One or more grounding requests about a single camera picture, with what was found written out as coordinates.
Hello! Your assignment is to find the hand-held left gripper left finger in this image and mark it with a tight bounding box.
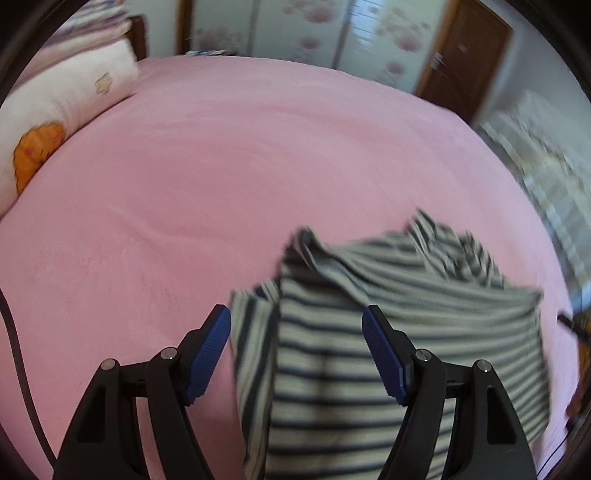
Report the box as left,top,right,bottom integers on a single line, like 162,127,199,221
53,305,232,480

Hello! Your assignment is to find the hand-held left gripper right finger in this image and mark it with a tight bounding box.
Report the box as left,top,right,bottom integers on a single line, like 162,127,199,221
362,305,539,480

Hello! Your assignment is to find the striped long-sleeve shirt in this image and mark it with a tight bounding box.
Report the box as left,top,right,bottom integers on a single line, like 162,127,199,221
229,210,552,480

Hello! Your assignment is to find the pink bed blanket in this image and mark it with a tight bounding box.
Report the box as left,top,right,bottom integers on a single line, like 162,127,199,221
0,55,578,480

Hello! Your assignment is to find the white pillow with orange print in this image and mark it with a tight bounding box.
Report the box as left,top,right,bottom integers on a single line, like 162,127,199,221
0,37,141,220

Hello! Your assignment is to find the brown wooden door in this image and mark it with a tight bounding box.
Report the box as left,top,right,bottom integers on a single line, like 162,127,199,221
416,0,515,125

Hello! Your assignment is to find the wooden headboard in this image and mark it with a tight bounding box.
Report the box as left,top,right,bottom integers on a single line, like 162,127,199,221
127,16,148,61

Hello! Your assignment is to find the floral sliding-door wardrobe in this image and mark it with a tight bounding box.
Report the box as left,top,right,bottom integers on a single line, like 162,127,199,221
175,0,446,95

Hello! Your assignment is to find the striped folded quilt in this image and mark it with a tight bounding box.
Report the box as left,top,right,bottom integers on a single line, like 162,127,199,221
39,0,132,56

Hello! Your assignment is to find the black cable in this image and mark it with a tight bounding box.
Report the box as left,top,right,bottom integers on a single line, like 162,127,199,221
0,286,58,467

